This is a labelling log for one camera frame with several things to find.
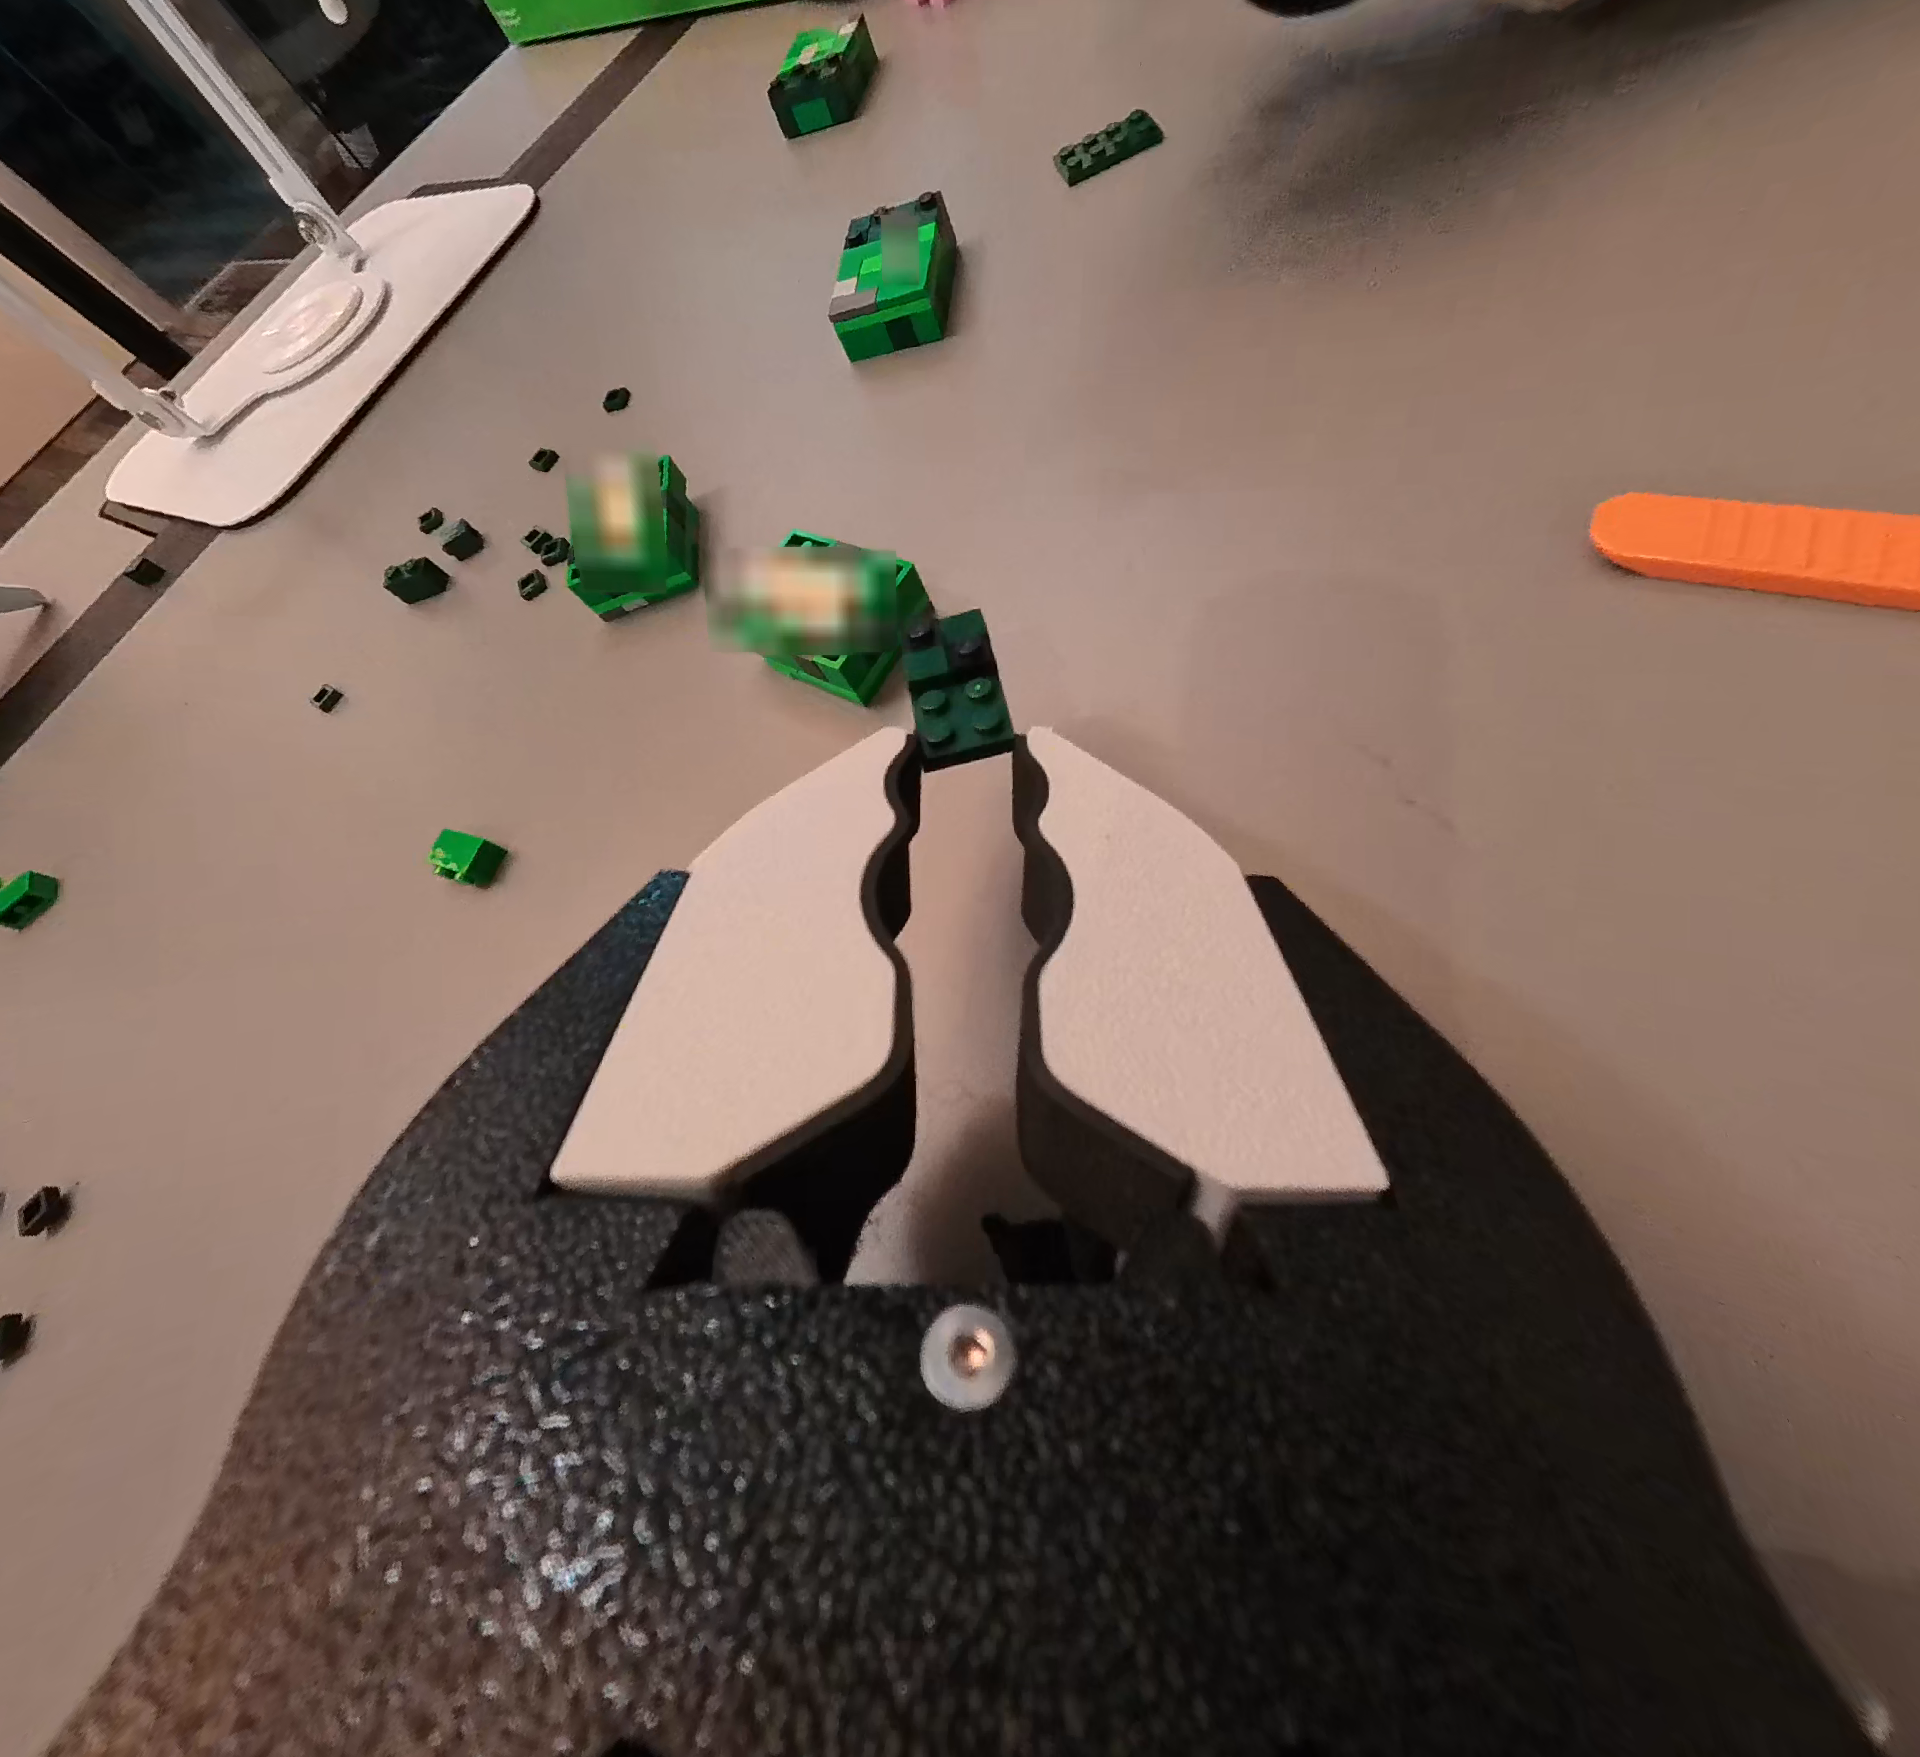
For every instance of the orange brick separator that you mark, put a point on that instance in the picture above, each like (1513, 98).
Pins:
(1769, 549)

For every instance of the dark green brick plate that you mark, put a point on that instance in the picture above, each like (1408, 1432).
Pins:
(969, 723)
(1112, 150)

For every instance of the scattered small green bricks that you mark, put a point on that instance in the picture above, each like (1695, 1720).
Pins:
(416, 576)

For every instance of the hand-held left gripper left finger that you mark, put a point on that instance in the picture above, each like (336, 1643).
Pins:
(734, 1023)

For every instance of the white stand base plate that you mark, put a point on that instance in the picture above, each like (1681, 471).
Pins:
(374, 285)

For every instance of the green brick cube head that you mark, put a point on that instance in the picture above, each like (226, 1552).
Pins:
(817, 83)

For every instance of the small green brick assembly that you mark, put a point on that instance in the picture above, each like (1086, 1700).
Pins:
(886, 327)

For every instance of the green brick build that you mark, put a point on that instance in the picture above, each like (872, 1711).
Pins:
(684, 542)

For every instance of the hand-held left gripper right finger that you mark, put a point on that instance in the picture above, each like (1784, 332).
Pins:
(1185, 1023)

